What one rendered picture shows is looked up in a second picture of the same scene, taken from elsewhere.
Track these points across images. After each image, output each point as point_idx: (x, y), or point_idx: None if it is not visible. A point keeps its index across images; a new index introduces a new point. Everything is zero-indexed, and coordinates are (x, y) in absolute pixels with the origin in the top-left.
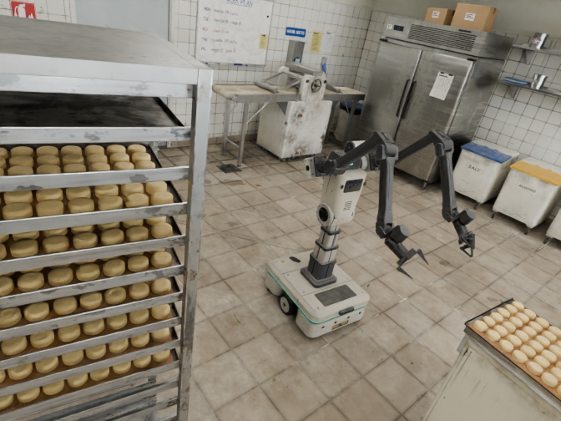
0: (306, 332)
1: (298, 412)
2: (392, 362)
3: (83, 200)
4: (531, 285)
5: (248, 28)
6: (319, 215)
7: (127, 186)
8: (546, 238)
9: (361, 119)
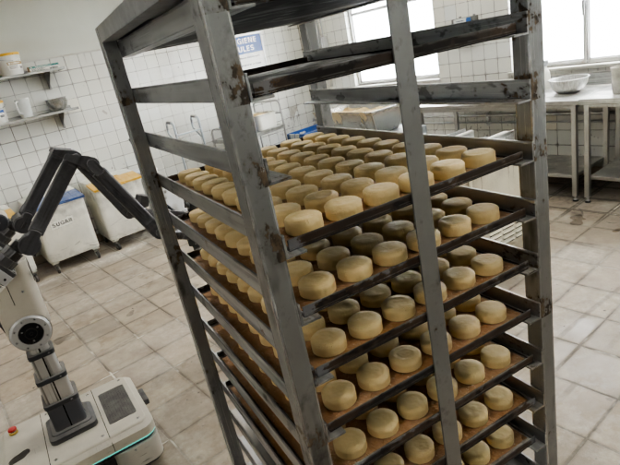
0: (155, 452)
1: None
2: (203, 384)
3: (348, 139)
4: (118, 289)
5: None
6: (25, 343)
7: (305, 142)
8: (56, 267)
9: None
